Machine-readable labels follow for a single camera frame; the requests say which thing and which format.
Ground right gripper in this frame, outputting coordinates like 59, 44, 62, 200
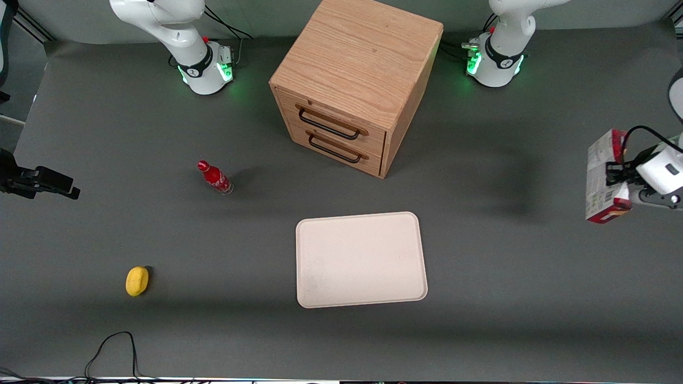
0, 148, 82, 201

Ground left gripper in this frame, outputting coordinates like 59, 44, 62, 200
605, 145, 683, 196

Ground red cookie box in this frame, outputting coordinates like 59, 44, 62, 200
585, 129, 634, 224

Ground beige plastic tray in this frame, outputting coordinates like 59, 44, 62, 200
295, 211, 429, 309

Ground yellow lemon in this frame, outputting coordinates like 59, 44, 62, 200
125, 266, 150, 297

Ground grey table mat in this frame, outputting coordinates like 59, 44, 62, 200
0, 19, 683, 382

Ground red cola bottle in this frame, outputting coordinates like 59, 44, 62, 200
197, 160, 234, 196

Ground wooden drawer front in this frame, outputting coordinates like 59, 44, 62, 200
287, 120, 384, 178
274, 87, 387, 156

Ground wooden drawer cabinet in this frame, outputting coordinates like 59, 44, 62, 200
268, 0, 444, 179

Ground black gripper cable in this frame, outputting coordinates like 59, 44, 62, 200
621, 125, 682, 162

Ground black looped table cable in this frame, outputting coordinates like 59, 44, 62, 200
0, 331, 161, 384

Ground black frame rail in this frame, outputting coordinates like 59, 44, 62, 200
13, 8, 57, 43

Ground black cable sleeve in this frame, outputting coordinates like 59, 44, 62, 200
0, 0, 20, 103

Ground black arm base cables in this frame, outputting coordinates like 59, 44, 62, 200
441, 12, 500, 60
204, 4, 253, 69

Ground black handle with wood bar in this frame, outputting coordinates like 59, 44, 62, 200
305, 129, 370, 164
295, 103, 369, 141

